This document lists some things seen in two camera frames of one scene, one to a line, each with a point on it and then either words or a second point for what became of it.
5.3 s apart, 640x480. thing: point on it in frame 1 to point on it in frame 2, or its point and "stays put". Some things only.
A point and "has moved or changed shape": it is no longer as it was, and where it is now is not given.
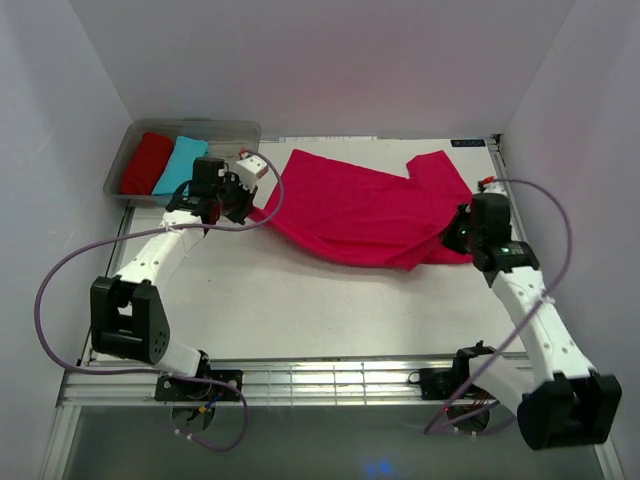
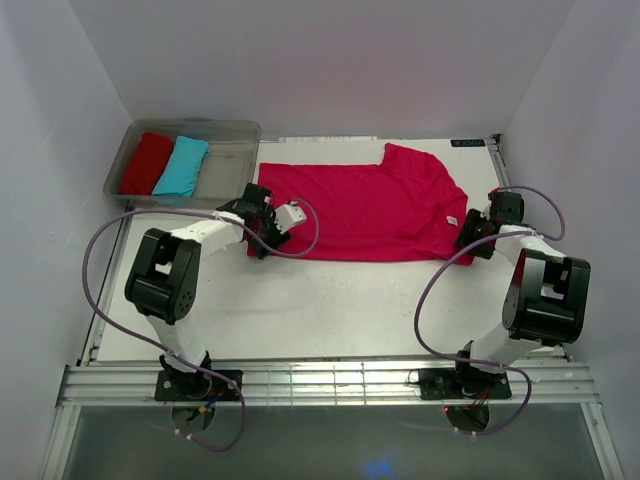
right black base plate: x=445 y=383 stays put
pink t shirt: x=343 y=206 has moved or changed shape
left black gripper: x=247 y=195 to x=277 y=239
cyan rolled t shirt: x=179 y=166 stays put
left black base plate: x=171 y=389 stays put
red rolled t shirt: x=146 y=164 stays put
